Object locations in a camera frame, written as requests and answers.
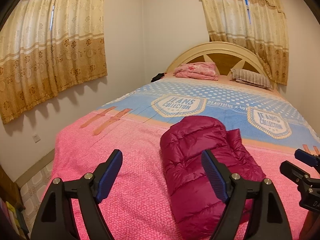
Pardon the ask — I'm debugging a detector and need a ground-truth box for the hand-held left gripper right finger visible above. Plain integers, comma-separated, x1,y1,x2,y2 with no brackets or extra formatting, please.
201,149,293,240

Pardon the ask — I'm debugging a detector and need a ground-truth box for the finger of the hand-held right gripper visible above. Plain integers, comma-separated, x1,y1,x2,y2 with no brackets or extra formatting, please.
279,160,312,183
294,149,320,168

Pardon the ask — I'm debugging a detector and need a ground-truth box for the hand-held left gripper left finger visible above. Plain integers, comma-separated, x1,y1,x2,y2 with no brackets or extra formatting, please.
30,149,123,240

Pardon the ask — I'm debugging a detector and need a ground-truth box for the magenta quilted puffer jacket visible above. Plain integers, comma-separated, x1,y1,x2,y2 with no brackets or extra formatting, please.
160,116,267,240

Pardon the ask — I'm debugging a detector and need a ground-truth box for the person's right forearm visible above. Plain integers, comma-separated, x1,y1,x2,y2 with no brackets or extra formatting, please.
301,206,320,240

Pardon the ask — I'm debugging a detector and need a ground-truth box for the pink and blue printed blanket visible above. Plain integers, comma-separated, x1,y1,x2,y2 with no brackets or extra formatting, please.
49,76,320,240

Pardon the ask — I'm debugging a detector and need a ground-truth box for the striped pillow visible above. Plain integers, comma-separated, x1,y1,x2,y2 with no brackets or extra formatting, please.
230,69,275,90

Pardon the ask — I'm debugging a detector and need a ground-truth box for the brown wooden cabinet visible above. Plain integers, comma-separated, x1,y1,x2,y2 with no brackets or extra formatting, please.
0,165,28,240

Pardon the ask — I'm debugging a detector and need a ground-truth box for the folded pink floral quilt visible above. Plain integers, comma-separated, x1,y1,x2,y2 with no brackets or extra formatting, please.
173,62,218,81

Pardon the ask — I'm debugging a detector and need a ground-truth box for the black bedside object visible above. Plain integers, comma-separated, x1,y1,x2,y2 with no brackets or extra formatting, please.
151,72,167,82

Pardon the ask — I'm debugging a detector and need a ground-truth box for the cream wooden bed headboard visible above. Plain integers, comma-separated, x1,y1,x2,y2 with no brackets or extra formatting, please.
165,42,278,90

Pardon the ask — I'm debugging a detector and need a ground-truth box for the beige floral window curtain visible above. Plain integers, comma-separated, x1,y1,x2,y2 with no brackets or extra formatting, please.
196,0,289,85
0,0,108,125

